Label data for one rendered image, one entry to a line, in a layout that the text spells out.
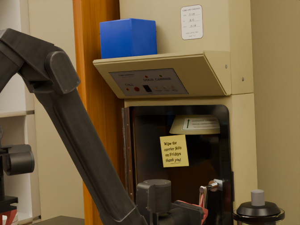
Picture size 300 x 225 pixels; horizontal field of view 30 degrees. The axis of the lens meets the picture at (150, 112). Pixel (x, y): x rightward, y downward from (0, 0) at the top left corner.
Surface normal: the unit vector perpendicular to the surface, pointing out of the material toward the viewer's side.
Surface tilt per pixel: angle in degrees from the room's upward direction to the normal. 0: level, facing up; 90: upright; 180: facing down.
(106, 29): 90
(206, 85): 135
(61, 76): 92
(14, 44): 92
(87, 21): 90
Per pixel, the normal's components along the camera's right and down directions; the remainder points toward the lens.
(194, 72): -0.39, 0.76
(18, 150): 0.54, -0.15
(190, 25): -0.60, 0.07
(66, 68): 0.67, 0.04
